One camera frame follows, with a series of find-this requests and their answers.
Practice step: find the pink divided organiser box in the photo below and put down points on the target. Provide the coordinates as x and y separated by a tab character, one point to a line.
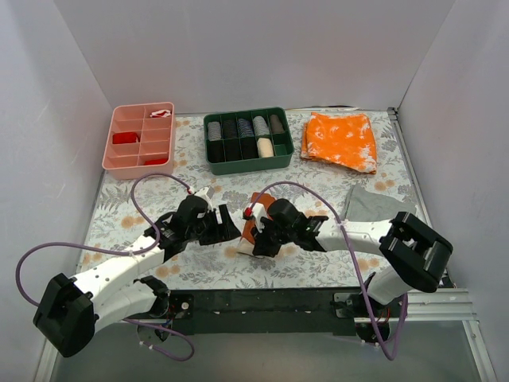
141	140

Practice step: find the dark grey rolled sock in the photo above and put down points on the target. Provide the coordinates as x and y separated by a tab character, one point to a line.
276	125

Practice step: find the black rolled sock front middle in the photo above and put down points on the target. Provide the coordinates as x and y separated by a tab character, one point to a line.
232	150

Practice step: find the red white rolled underwear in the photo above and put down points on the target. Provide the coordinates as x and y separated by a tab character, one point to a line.
162	113

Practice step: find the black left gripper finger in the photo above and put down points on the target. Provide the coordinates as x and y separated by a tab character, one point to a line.
227	221
214	235

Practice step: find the green divided organiser box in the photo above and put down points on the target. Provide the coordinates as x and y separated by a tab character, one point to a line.
282	143

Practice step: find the white grey striped sock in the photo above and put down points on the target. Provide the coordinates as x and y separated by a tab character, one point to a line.
260	126

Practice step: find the orange and cream underwear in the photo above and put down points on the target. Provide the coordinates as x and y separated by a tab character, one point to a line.
246	244

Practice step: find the black rolled sock front right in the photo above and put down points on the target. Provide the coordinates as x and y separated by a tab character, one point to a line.
249	148

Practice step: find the black rolled sock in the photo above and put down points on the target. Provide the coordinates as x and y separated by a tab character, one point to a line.
216	151
229	129
232	150
249	148

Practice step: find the orange white patterned cloth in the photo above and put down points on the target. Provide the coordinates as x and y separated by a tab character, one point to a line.
346	141

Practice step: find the floral patterned table mat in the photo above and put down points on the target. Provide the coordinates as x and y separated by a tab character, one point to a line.
121	205

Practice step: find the grey folded cloth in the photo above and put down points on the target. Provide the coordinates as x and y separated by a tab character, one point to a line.
363	206

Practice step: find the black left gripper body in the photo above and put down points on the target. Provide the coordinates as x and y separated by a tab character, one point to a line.
216	223

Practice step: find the black rolled sock front left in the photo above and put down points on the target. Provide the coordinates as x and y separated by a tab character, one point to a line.
216	151

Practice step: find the grey striped rolled sock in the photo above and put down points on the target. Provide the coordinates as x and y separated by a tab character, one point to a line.
214	131

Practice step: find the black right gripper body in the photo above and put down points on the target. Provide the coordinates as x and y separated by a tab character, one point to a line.
263	235

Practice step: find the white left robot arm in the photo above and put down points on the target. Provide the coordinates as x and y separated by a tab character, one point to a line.
73	309

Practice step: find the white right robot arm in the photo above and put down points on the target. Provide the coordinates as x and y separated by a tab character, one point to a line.
417	254

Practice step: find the blue striped rolled sock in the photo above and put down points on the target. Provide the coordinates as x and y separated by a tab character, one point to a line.
245	128

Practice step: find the cream rolled sock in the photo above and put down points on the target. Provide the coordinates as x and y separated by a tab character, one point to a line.
265	148

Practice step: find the red rolled underwear front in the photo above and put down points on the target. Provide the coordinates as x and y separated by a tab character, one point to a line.
156	162

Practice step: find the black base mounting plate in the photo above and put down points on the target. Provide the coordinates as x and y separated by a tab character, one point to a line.
340	311

